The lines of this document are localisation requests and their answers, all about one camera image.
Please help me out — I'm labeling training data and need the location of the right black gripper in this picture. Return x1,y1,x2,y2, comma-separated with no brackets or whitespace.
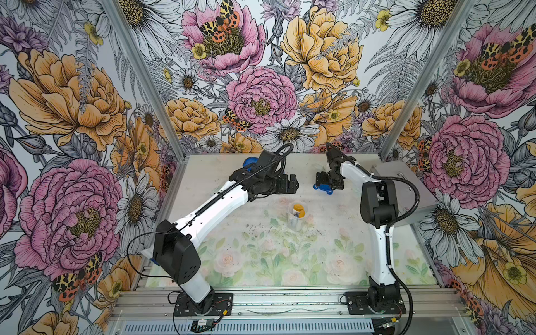
315,169,343,191

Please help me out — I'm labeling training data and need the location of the blue lid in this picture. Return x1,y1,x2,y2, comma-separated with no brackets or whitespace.
243,157,258,168
313,184,334,195

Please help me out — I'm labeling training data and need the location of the clear plastic cup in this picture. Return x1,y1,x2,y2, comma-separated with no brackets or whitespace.
287,202,308,233

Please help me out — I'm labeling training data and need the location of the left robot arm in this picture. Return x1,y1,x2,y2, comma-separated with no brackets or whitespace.
152,144,300,307

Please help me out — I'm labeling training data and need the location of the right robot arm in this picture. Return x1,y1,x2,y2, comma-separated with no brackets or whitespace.
314,142,401,314

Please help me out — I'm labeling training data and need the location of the silver metal case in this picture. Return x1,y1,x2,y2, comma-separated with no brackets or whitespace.
371,161,438,226

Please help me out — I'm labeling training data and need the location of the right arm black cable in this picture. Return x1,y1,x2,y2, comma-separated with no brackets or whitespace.
325,142,420,335

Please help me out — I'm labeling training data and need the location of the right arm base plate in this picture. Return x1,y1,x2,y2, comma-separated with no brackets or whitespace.
343,291,407,316

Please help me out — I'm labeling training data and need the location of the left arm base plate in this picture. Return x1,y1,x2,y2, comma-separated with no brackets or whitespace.
173,293,234,317

